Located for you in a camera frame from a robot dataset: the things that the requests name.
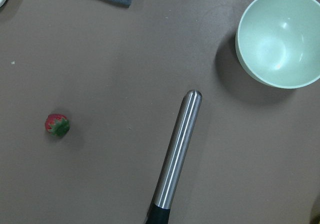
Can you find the mint green bowl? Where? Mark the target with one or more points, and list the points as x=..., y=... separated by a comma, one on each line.
x=277, y=42

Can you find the steel muddler black tip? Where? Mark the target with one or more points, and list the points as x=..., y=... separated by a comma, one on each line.
x=160, y=206

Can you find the red strawberry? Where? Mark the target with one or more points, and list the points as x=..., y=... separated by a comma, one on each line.
x=57, y=125

